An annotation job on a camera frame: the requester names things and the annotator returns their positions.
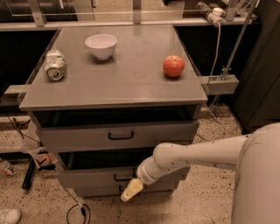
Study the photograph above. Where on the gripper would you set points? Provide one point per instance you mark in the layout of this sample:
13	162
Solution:
144	173

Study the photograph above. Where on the grey drawer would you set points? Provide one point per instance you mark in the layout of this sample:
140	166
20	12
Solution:
101	169
99	191
117	136

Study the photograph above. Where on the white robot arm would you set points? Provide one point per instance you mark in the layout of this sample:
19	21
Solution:
254	157

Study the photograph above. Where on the grey bottom drawer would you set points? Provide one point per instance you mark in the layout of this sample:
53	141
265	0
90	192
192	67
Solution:
99	191

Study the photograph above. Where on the grey top drawer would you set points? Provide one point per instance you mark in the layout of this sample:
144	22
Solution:
117	136

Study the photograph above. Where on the grey drawer cabinet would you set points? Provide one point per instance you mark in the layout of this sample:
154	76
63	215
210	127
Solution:
129	87

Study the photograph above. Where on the red apple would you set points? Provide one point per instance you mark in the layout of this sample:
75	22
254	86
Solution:
173	66

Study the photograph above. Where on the white shoe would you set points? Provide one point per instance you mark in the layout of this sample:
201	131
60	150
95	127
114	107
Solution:
10	216

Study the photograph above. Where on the plastic bottle on floor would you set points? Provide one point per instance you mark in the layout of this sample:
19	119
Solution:
6	167

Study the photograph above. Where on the white ceramic bowl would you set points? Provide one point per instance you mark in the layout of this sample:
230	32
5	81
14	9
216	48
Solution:
102	46

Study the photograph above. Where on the crushed soda can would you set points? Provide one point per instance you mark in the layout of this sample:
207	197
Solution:
55	65

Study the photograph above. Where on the metal diagonal rod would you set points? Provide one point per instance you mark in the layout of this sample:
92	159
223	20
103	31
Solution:
224	71

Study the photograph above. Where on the white power strip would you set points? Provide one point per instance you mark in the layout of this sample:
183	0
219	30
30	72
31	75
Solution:
212	15

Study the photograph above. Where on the black handled tool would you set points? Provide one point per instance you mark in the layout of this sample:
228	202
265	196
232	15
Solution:
27	183

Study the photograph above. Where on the grey metal bracket block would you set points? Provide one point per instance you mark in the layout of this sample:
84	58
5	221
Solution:
216	86

